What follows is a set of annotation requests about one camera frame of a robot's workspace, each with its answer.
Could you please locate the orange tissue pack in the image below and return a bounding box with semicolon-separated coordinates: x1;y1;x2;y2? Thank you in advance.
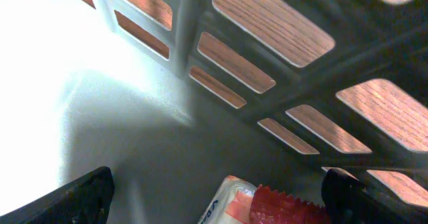
198;175;256;224

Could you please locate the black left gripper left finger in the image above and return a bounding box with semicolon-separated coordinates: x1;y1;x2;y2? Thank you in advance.
1;166;114;224

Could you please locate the grey plastic mesh basket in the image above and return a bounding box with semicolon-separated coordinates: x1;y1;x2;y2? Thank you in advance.
1;0;427;223

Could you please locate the red brown snack bar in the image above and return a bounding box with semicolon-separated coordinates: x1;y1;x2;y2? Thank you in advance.
249;185;331;224

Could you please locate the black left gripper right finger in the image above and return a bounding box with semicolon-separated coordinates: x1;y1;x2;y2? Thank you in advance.
321;169;427;224

